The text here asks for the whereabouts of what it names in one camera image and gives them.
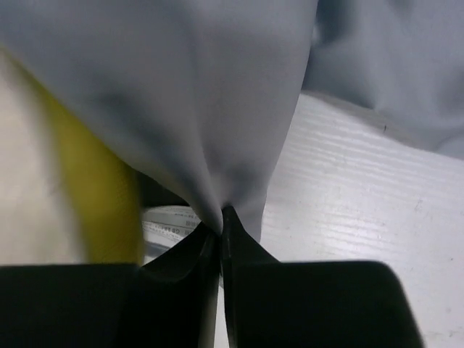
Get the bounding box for cream and yellow pillow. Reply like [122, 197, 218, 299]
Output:
[1, 51, 144, 264]

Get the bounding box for white printed care label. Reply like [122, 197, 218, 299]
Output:
[141, 206, 200, 264]

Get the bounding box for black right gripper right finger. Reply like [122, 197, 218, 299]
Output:
[220, 207, 423, 348]

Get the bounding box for grey fabric pillowcase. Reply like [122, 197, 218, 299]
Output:
[1, 1, 463, 238]

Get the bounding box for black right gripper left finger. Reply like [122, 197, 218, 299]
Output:
[1, 225, 219, 347]

